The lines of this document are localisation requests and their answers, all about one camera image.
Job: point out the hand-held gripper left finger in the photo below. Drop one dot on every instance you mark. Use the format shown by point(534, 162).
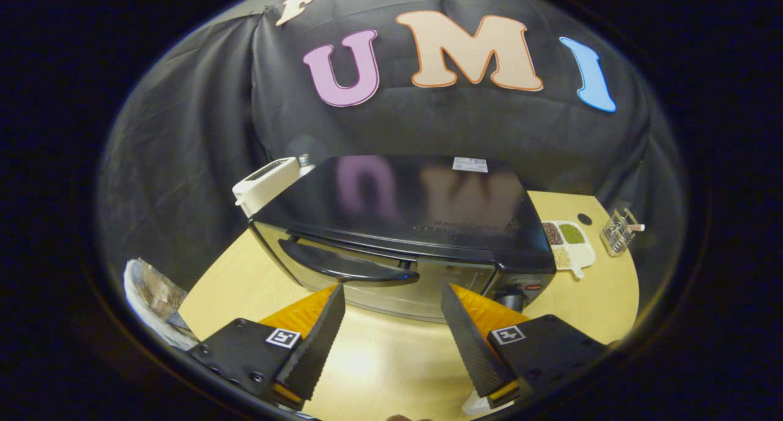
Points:
point(315, 344)

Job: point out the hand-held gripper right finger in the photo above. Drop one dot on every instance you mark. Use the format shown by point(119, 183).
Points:
point(471, 344)

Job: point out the black toaster oven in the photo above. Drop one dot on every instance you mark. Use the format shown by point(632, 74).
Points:
point(416, 213)

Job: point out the white pop-up toaster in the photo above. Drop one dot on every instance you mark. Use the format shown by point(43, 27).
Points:
point(266, 185)

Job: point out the white divided dish with beans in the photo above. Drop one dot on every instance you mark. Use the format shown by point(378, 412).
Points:
point(569, 246)

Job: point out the crumpled grey bag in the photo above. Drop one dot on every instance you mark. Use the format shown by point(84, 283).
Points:
point(153, 301)

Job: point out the black table grommet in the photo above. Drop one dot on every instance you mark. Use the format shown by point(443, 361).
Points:
point(584, 219)

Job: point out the silver metal bottle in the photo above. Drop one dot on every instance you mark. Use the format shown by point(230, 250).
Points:
point(304, 164)

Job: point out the black backdrop cloth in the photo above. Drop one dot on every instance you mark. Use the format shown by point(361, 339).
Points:
point(428, 127)

